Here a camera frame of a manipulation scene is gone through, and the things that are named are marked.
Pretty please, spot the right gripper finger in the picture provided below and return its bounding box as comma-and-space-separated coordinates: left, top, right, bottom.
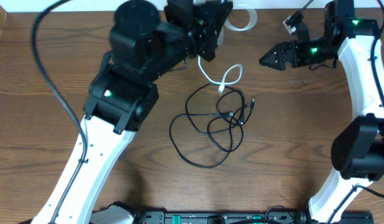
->
260, 42, 286, 62
260, 58, 286, 71

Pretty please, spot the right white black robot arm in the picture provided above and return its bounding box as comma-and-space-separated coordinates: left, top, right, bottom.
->
260, 0, 384, 223

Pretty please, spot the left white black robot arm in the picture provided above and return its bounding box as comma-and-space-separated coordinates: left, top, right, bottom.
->
33, 0, 233, 223

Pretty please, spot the black usb cable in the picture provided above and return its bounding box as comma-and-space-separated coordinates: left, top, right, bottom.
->
169, 83, 256, 169

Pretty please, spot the white usb cable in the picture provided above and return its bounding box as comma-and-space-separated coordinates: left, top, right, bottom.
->
197, 4, 258, 96

